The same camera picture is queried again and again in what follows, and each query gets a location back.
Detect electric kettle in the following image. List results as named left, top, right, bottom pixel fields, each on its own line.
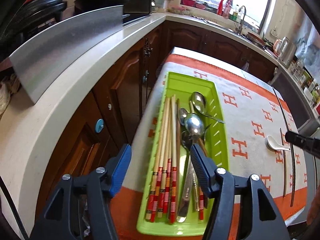
left=273, top=37, right=297, bottom=68

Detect kitchen sink faucet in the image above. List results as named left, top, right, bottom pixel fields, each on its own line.
left=235, top=5, right=246, bottom=35

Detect black gas stove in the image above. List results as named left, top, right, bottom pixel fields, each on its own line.
left=74, top=0, right=151, bottom=24

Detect thin steel chopstick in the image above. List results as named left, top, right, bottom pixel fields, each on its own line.
left=279, top=128, right=287, bottom=198

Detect bamboo chopstick red orange stripes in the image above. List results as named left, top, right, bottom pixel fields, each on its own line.
left=150, top=117, right=169, bottom=222

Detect bamboo chopstick red black end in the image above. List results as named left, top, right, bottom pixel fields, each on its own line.
left=157, top=98, right=171, bottom=218

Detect white ceramic soup spoon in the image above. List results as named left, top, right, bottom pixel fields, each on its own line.
left=265, top=135, right=291, bottom=152

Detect small steel spoon bamboo-style handle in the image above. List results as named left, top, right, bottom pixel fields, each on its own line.
left=178, top=107, right=200, bottom=212

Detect orange white H blanket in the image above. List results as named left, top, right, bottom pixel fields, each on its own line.
left=110, top=54, right=308, bottom=239

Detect dark brown wooden chopstick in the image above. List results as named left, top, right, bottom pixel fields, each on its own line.
left=176, top=99, right=180, bottom=183

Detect green plastic utensil tray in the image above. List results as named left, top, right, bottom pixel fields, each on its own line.
left=135, top=71, right=230, bottom=237

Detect large steel serving spoon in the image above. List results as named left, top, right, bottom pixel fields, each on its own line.
left=176, top=111, right=205, bottom=223

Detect red bottle on windowsill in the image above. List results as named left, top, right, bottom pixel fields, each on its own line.
left=217, top=0, right=224, bottom=16

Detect bamboo chopstick black red band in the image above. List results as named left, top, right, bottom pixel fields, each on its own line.
left=145, top=98, right=166, bottom=221

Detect steel spoon wooden handle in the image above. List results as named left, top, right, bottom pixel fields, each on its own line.
left=181, top=129, right=209, bottom=208

